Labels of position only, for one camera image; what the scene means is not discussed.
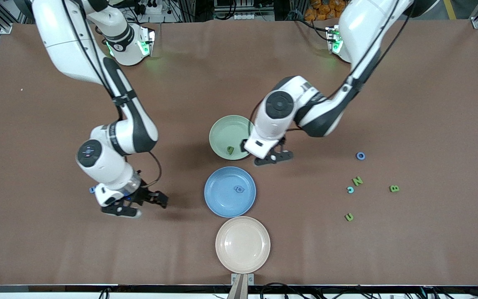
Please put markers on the green letter U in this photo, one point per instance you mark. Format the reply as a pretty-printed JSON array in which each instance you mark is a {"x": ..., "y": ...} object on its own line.
[{"x": 349, "y": 218}]

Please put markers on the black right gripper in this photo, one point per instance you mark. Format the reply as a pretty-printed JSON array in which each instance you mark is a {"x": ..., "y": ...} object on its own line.
[{"x": 144, "y": 194}]

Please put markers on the blue plate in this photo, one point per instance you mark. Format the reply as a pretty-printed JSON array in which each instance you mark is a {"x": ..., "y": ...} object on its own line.
[{"x": 222, "y": 199}]

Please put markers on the long white power strip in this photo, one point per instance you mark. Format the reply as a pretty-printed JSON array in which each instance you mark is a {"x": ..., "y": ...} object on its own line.
[{"x": 253, "y": 16}]

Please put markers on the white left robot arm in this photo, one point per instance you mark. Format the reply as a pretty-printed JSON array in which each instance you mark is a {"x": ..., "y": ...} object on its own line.
[{"x": 363, "y": 25}]

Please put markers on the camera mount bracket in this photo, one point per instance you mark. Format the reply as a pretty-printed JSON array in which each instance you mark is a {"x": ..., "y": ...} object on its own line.
[{"x": 242, "y": 280}]

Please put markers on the metal table edge rail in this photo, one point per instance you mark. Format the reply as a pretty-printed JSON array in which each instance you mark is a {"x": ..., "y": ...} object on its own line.
[{"x": 56, "y": 287}]

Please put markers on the blue letter O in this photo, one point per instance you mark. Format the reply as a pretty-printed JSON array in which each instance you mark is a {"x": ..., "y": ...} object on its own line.
[{"x": 357, "y": 155}]

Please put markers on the white power strip with plugs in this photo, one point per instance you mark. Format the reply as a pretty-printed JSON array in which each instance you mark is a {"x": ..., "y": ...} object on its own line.
[{"x": 152, "y": 8}]

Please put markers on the orange netted items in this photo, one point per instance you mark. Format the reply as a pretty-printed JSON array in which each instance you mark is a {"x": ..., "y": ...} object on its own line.
[{"x": 324, "y": 10}]

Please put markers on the green plate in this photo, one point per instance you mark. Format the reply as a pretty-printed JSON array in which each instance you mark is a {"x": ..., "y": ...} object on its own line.
[{"x": 226, "y": 133}]

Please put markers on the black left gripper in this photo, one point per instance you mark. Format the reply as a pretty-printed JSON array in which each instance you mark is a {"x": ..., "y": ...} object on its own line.
[{"x": 242, "y": 146}]

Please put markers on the green letter B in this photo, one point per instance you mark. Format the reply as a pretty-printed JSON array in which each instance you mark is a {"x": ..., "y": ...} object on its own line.
[{"x": 394, "y": 188}]

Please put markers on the black equipment box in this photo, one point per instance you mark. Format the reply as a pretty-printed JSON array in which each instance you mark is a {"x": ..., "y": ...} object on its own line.
[{"x": 243, "y": 4}]

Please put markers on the green letter N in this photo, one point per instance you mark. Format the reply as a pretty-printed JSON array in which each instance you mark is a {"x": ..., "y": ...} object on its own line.
[{"x": 357, "y": 181}]

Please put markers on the green letter P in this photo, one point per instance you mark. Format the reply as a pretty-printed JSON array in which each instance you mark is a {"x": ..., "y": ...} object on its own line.
[{"x": 231, "y": 150}]

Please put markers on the large table cover sheet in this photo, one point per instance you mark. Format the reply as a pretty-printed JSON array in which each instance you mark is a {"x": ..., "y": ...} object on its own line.
[{"x": 56, "y": 249}]

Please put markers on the beige plate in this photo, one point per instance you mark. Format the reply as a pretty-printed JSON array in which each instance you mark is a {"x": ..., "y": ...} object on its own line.
[{"x": 242, "y": 245}]

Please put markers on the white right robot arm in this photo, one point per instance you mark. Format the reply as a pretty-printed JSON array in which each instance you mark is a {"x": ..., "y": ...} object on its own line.
[{"x": 69, "y": 41}]

